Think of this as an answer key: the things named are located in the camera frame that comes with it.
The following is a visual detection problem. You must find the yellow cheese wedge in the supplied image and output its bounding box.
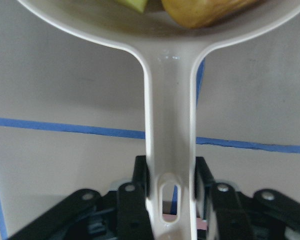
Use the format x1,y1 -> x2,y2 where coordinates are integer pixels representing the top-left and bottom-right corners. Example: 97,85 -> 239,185
115,0 -> 148,13

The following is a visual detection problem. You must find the yellow bread roll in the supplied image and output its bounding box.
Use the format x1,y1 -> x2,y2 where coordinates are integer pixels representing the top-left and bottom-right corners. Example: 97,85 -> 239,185
161,0 -> 261,29

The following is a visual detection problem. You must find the beige plastic dustpan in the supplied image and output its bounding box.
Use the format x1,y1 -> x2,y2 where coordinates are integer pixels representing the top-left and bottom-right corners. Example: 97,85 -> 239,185
21,0 -> 300,240

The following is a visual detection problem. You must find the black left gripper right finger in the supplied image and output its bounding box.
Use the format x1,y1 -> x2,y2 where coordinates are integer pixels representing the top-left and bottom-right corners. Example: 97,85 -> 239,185
194,156 -> 253,240

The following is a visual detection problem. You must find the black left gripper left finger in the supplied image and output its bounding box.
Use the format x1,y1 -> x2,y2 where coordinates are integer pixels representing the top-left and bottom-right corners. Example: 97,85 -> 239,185
116,155 -> 154,240

